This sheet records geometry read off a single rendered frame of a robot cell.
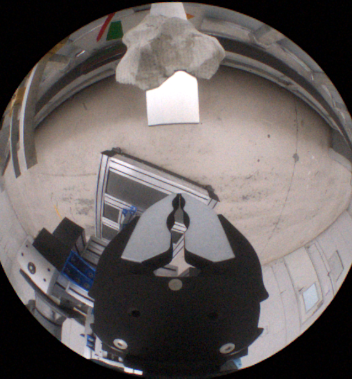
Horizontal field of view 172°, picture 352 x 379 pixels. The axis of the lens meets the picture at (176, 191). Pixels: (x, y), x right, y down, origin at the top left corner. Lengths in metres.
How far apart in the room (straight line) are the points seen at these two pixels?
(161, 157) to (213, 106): 0.54
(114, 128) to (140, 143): 0.25
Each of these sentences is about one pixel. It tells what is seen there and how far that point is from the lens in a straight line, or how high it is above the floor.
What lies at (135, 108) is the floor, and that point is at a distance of 1.00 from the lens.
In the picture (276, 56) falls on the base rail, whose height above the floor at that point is 0.70.
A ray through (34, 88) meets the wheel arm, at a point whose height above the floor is 0.84.
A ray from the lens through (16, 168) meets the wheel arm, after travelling 0.50.
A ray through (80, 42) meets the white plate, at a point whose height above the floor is 0.78.
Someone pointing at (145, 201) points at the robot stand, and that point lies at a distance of 0.91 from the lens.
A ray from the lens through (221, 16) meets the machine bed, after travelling 0.59.
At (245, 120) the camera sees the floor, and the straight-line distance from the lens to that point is 1.06.
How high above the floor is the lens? 0.94
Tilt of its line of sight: 61 degrees down
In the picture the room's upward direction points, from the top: 177 degrees counter-clockwise
